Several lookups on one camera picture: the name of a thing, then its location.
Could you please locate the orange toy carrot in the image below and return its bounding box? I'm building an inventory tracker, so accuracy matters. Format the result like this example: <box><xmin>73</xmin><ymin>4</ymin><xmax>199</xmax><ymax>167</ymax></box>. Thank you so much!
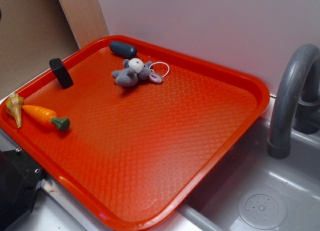
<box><xmin>22</xmin><ymin>104</ymin><xmax>71</xmax><ymax>132</ymax></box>

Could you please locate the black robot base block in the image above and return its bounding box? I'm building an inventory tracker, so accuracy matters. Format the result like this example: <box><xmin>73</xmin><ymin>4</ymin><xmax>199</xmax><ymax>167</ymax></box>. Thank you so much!
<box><xmin>0</xmin><ymin>147</ymin><xmax>44</xmax><ymax>231</ymax></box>

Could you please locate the red plastic tray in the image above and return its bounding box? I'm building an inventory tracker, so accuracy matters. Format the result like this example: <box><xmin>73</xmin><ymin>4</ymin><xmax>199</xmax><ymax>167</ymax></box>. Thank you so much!
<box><xmin>0</xmin><ymin>36</ymin><xmax>270</xmax><ymax>231</ymax></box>

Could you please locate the grey plush mouse toy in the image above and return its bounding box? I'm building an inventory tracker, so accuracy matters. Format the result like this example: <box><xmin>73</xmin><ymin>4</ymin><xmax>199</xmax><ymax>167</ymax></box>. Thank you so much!
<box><xmin>111</xmin><ymin>58</ymin><xmax>170</xmax><ymax>88</ymax></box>

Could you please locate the dark blue capsule object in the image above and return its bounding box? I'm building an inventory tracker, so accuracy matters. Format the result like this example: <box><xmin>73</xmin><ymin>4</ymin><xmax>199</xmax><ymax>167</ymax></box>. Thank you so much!
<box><xmin>109</xmin><ymin>41</ymin><xmax>138</xmax><ymax>59</ymax></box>

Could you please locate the grey toy sink basin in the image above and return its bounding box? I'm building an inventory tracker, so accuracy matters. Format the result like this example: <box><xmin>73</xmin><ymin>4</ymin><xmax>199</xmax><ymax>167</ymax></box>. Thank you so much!
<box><xmin>179</xmin><ymin>118</ymin><xmax>320</xmax><ymax>231</ymax></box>

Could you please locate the wooden board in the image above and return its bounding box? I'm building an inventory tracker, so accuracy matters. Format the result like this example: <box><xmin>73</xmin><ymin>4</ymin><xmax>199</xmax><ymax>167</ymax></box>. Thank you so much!
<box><xmin>58</xmin><ymin>0</ymin><xmax>109</xmax><ymax>49</ymax></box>

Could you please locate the grey toy faucet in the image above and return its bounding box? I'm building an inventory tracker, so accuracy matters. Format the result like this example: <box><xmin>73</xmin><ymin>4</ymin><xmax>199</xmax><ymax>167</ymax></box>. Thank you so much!
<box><xmin>267</xmin><ymin>43</ymin><xmax>320</xmax><ymax>159</ymax></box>

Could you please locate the round sink drain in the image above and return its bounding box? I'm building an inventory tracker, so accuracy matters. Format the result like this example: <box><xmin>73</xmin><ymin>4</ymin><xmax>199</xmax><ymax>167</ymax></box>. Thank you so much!
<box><xmin>237</xmin><ymin>188</ymin><xmax>288</xmax><ymax>230</ymax></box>

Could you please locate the yellow conch seashell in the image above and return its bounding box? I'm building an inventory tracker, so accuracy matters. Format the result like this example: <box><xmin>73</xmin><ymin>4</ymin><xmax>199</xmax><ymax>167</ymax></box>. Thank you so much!
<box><xmin>5</xmin><ymin>93</ymin><xmax>24</xmax><ymax>129</ymax></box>

